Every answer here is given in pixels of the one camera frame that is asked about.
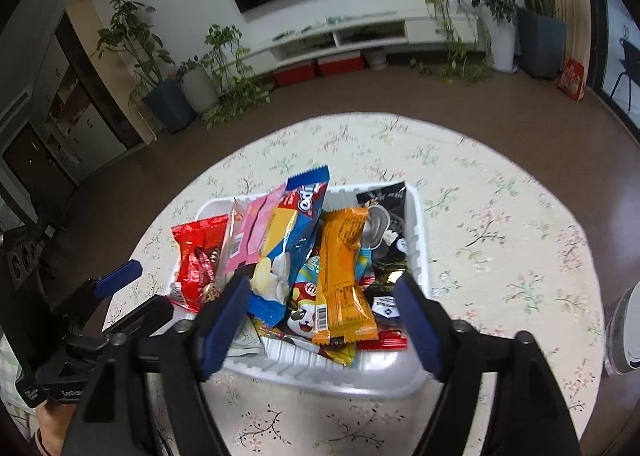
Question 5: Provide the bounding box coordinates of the person's left hand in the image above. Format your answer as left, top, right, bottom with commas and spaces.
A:
34, 397, 77, 456

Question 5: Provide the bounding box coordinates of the bushy plant white pot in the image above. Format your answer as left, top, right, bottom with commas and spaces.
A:
470, 0, 519, 73

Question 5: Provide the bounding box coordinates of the gold wafer packet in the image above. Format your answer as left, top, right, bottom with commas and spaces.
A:
252, 318, 287, 343

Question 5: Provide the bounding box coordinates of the red strawberry candy packet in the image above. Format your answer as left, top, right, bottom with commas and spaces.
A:
357, 329, 407, 352

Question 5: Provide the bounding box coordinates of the white cabinet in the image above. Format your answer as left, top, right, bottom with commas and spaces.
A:
0, 10, 146, 231

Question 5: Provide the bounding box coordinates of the white silver snack packet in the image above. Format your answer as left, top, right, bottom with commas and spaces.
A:
229, 318, 267, 360

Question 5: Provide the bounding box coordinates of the large-leaf plant dark pot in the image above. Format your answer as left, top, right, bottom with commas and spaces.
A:
477, 0, 569, 80

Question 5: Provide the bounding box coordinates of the blue cookie packet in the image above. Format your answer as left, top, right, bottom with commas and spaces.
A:
246, 164, 331, 330

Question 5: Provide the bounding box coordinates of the tall leafy plant dark pot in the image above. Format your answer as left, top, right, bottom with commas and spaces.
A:
95, 0, 197, 135

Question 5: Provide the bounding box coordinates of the panda print snack packet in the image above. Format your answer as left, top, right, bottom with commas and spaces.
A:
279, 245, 375, 368

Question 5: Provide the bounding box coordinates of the white television console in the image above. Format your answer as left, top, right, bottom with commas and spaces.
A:
239, 10, 490, 82

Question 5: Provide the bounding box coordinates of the red storage box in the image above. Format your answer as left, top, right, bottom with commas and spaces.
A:
273, 60, 317, 88
316, 54, 365, 78

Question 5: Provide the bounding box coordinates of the orange snack bar packet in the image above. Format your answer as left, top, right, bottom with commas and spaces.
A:
312, 206, 380, 347

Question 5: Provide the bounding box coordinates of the floral tablecloth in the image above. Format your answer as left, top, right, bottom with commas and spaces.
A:
101, 111, 604, 456

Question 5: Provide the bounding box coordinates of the large red snack bag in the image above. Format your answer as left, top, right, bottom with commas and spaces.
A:
170, 214, 232, 313

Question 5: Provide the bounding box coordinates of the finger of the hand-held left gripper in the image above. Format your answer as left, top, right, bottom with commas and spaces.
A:
94, 259, 144, 300
101, 294, 174, 339

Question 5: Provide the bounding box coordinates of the white plastic tray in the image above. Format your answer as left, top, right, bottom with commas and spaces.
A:
166, 180, 434, 400

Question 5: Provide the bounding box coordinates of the trailing vine plant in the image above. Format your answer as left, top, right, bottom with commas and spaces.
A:
202, 24, 275, 131
410, 0, 496, 85

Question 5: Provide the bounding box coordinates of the pink snack packet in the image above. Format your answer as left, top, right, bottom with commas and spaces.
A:
222, 184, 289, 287

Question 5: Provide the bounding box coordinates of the small white pot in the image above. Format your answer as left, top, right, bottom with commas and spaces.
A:
362, 48, 389, 71

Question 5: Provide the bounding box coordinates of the black balcony chair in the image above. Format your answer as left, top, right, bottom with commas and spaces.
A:
609, 24, 640, 112

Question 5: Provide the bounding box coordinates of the red paper bag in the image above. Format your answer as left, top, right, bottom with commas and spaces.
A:
556, 58, 587, 103

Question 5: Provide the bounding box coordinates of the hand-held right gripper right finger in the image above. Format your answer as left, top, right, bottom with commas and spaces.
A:
393, 271, 584, 456

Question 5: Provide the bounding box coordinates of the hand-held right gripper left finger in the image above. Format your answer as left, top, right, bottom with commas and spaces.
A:
59, 275, 252, 456

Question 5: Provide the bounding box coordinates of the black packet white script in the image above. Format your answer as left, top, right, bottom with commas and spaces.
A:
355, 180, 422, 259

